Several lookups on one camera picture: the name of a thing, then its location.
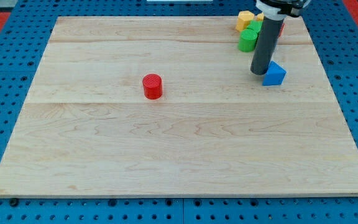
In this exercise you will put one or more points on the small yellow block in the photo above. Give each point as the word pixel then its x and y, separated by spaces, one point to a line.
pixel 260 16

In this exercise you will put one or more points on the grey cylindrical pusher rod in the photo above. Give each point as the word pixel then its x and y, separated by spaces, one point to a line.
pixel 265 46

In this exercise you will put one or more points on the green block behind cylinder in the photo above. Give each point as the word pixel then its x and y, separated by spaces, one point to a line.
pixel 255 26

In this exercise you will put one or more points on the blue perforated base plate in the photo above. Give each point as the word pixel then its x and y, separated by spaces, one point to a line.
pixel 334 32

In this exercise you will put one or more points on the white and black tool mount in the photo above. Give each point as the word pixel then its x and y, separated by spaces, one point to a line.
pixel 277 10

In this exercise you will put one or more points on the yellow hexagon block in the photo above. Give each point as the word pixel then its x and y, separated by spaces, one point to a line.
pixel 243 20

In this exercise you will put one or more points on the blue triangular block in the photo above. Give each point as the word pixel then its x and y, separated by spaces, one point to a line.
pixel 274 75

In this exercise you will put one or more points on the red block behind pusher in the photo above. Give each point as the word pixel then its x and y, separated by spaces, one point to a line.
pixel 281 30

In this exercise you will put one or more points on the red cylinder block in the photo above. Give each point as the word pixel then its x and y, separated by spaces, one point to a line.
pixel 152 86

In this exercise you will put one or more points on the light wooden board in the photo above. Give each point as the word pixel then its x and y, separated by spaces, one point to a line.
pixel 86 130

